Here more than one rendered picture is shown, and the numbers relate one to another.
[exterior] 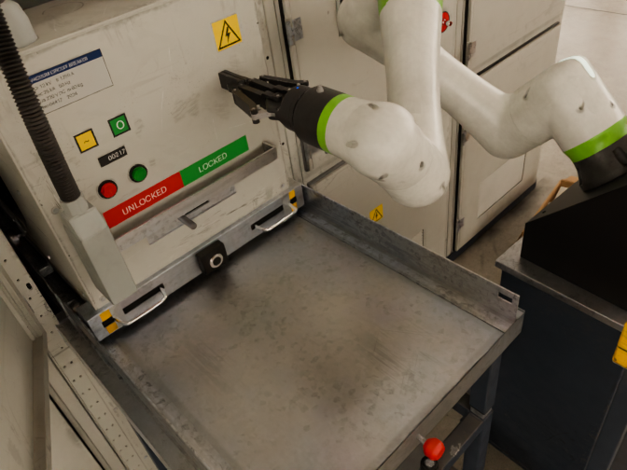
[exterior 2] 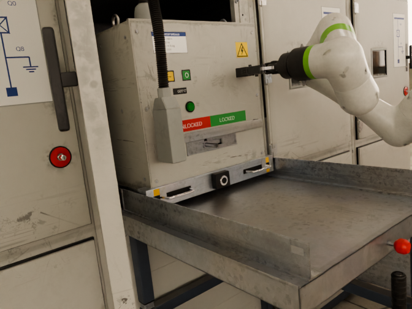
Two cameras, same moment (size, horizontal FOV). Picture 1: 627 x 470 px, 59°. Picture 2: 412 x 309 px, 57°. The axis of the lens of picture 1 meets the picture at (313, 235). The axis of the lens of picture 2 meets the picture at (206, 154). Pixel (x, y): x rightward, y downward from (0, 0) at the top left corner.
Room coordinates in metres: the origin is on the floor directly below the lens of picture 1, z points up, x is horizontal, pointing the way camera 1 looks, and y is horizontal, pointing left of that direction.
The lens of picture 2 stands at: (-0.31, 0.27, 1.19)
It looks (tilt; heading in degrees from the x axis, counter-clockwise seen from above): 10 degrees down; 359
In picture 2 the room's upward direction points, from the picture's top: 6 degrees counter-clockwise
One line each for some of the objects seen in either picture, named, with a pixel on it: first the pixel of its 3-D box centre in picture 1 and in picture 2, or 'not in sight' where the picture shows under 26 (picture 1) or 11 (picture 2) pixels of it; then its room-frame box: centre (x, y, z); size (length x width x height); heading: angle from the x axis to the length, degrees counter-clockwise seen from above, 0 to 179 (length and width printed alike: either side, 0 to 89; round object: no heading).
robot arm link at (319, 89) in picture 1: (325, 120); (303, 65); (0.78, -0.05, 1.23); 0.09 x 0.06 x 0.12; 128
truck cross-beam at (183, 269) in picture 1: (202, 250); (213, 178); (0.91, 0.24, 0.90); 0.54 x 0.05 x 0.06; 128
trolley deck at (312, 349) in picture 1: (279, 327); (268, 213); (0.73, 0.09, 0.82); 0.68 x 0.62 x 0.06; 38
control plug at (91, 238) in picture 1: (97, 251); (168, 129); (0.71, 0.35, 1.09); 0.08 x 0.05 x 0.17; 38
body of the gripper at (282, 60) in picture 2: (292, 105); (282, 66); (0.83, 0.00, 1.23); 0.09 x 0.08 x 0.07; 38
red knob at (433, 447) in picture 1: (429, 445); (398, 245); (0.44, -0.13, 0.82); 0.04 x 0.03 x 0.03; 38
